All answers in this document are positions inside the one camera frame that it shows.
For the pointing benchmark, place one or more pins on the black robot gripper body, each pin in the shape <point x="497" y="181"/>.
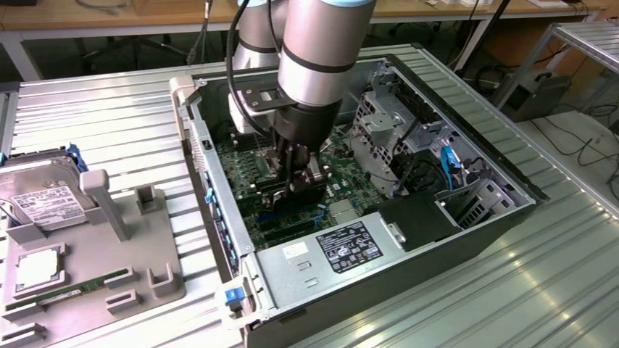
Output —
<point x="305" y="123"/>

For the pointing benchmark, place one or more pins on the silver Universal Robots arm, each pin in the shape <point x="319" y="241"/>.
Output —
<point x="319" y="47"/>

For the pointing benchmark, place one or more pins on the CPU socket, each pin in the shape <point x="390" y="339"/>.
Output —
<point x="269" y="165"/>

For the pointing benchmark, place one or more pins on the installed black RAM stick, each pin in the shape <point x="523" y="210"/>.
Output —
<point x="269" y="186"/>

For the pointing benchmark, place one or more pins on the green motherboard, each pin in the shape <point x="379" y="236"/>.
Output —
<point x="349" y="181"/>

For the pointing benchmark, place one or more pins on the silver chipset heat sink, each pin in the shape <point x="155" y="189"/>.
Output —
<point x="346" y="211"/>

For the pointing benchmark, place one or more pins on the metal disk bay cage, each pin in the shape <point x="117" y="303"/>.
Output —
<point x="382" y="137"/>

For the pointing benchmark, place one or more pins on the black expansion slot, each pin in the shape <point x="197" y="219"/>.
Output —
<point x="290" y="230"/>

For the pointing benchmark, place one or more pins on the grey power supply unit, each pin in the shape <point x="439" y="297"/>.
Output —
<point x="314" y="268"/>

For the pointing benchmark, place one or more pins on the black plastic air shroud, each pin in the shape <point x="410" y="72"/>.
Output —
<point x="415" y="221"/>

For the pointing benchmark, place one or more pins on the blue case latch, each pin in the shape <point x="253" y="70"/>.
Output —
<point x="234" y="294"/>

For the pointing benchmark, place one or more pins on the open black PC case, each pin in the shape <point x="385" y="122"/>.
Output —
<point x="483" y="152"/>

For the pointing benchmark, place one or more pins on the black stand legs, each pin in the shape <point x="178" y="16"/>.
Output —
<point x="145" y="45"/>

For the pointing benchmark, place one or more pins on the wooden desk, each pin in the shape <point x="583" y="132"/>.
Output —
<point x="145" y="17"/>

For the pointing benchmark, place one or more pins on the grey parts rack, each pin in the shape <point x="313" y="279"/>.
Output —
<point x="93" y="261"/>

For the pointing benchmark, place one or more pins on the black box under desk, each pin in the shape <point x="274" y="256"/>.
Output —
<point x="537" y="94"/>

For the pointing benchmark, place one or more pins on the silver hard disk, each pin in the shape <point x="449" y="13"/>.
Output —
<point x="39" y="195"/>

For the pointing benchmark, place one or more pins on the green RAM stick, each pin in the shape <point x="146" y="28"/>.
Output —
<point x="72" y="288"/>

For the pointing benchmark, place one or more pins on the silver CPU chip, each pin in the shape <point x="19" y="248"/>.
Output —
<point x="39" y="270"/>

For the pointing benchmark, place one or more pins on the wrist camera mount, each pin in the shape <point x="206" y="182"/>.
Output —
<point x="257" y="105"/>

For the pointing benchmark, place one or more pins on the blue disk bracket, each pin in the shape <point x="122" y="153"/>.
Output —
<point x="74" y="154"/>

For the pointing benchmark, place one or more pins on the metal slat frame table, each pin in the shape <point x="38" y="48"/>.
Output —
<point x="590" y="40"/>

